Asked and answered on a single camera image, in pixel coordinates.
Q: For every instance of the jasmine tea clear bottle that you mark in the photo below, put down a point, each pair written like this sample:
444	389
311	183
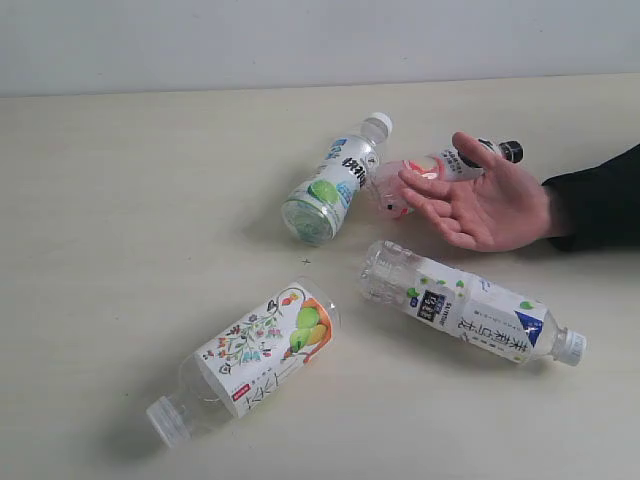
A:
466	306

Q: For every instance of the black sleeved forearm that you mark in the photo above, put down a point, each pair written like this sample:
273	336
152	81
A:
599	206

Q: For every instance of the pink peach drink bottle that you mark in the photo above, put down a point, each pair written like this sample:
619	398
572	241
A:
385	186

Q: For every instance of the lime label clear bottle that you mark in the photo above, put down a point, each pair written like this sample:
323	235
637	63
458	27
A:
316	209

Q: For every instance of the floral label clear bottle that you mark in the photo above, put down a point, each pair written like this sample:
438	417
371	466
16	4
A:
235	371

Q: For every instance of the person's open hand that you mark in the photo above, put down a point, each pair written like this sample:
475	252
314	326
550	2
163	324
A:
503	210

